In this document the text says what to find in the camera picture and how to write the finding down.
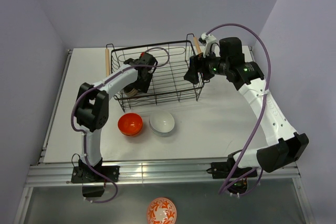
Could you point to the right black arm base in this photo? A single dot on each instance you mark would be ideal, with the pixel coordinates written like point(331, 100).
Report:
point(220, 170)

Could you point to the black wire dish rack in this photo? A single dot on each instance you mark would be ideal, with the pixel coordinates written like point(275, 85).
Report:
point(167, 84)

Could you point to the orange white patterned bowl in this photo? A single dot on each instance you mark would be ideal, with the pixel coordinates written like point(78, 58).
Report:
point(161, 210)

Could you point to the black white patterned bowl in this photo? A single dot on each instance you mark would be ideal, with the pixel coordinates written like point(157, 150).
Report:
point(136, 97)

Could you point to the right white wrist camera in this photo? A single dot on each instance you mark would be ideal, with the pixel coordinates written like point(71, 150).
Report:
point(207, 40)

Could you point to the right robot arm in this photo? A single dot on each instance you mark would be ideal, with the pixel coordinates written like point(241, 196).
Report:
point(226, 58)

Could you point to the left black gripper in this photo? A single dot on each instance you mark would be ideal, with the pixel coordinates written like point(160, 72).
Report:
point(143, 86)

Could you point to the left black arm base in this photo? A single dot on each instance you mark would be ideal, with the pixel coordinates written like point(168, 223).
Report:
point(93, 185)

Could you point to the aluminium mounting rail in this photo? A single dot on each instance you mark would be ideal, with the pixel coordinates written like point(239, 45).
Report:
point(130, 172)

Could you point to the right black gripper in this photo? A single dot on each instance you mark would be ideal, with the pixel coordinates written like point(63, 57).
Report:
point(198, 63)

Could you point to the brown bowl beige inside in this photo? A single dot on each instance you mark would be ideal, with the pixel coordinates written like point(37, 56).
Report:
point(131, 90)

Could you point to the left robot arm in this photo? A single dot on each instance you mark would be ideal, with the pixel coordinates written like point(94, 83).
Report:
point(91, 110)

